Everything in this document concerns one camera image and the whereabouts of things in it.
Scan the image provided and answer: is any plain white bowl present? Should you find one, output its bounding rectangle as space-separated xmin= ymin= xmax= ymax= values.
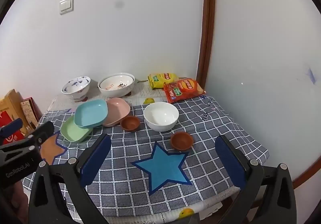
xmin=144 ymin=102 xmax=179 ymax=132

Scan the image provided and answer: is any red box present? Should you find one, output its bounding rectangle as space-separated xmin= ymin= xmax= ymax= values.
xmin=0 ymin=111 xmax=25 ymax=145

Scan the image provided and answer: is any yellow chips bag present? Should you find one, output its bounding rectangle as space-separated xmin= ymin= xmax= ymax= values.
xmin=147 ymin=72 xmax=180 ymax=90

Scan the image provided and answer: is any brown baseboard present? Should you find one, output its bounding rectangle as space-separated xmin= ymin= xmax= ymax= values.
xmin=292 ymin=161 xmax=317 ymax=189

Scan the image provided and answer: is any brown wooden door frame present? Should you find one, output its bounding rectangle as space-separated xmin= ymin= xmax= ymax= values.
xmin=196 ymin=0 xmax=216 ymax=89

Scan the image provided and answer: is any white light switch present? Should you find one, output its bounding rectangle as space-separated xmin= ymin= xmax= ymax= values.
xmin=59 ymin=0 xmax=74 ymax=15

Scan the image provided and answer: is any blue plate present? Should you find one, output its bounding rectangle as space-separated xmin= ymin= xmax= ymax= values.
xmin=74 ymin=99 xmax=109 ymax=129

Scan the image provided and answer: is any green plate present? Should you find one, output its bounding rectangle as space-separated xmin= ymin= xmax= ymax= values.
xmin=60 ymin=115 xmax=94 ymax=144

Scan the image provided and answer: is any white bowl with blue pattern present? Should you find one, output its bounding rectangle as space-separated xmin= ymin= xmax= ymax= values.
xmin=61 ymin=76 xmax=91 ymax=101

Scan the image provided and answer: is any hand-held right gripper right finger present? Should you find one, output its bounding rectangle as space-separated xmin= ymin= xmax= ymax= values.
xmin=201 ymin=134 xmax=298 ymax=224

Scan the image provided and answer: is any brown patterned box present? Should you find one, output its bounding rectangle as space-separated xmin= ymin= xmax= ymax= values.
xmin=20 ymin=97 xmax=43 ymax=129

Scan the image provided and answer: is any pink plate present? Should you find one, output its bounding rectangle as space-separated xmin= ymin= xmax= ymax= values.
xmin=102 ymin=98 xmax=131 ymax=127

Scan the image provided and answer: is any large white grey-patterned bowl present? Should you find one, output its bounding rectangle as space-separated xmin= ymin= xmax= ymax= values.
xmin=97 ymin=73 xmax=136 ymax=98

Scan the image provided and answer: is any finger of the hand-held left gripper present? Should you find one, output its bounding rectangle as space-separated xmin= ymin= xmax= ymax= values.
xmin=7 ymin=121 xmax=54 ymax=152
xmin=0 ymin=118 xmax=23 ymax=145

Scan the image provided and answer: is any red chips bag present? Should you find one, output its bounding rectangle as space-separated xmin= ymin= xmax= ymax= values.
xmin=164 ymin=78 xmax=206 ymax=104

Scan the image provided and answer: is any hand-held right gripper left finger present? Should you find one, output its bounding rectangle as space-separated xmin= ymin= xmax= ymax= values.
xmin=28 ymin=133 xmax=112 ymax=224

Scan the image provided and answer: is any grey checked star tablecloth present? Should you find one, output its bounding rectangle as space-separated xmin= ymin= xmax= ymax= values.
xmin=22 ymin=95 xmax=270 ymax=217

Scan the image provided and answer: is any white bowl with orange print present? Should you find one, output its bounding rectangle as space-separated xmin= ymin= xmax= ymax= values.
xmin=99 ymin=75 xmax=133 ymax=90

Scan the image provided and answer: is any small brown dish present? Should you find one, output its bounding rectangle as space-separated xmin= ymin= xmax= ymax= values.
xmin=120 ymin=116 xmax=141 ymax=132
xmin=171 ymin=132 xmax=194 ymax=151

